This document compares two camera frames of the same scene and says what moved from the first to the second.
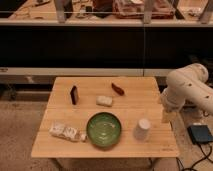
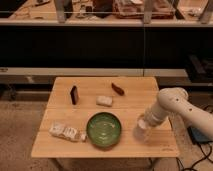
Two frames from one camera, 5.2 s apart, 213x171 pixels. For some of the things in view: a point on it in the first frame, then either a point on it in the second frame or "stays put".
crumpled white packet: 69,133 stays put
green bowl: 104,129 stays put
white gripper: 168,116 → 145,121
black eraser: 74,94 stays put
